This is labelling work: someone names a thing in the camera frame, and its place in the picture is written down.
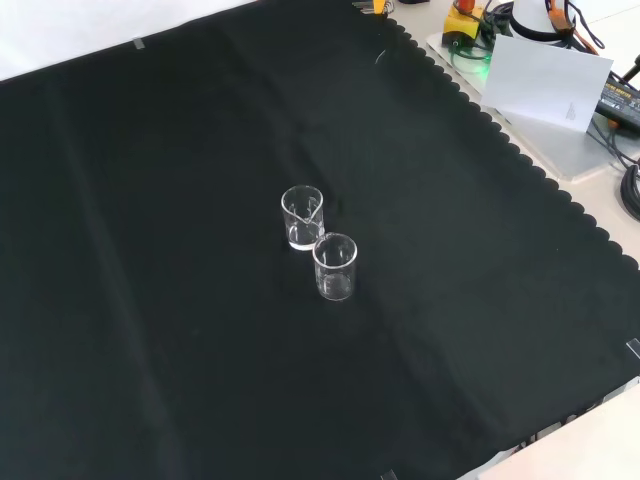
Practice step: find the yellow stop button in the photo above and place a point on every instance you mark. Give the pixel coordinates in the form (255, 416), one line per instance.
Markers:
(461, 25)

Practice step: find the grey tape strip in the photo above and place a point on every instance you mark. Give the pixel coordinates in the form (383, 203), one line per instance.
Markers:
(634, 349)
(139, 44)
(389, 475)

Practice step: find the black power adapter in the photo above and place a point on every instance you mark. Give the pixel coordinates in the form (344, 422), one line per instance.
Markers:
(622, 97)

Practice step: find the white card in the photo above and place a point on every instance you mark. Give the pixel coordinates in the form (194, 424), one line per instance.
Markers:
(545, 80)

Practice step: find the pale metal board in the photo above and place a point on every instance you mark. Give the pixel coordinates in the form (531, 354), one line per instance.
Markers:
(560, 150)

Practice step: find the hex key set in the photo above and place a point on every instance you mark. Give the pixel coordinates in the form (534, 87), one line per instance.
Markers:
(375, 5)

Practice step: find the clear glass beaker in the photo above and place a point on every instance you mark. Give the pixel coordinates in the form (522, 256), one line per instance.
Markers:
(302, 235)
(335, 282)

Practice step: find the black bench cloth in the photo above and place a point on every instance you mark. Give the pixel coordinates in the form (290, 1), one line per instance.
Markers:
(200, 300)

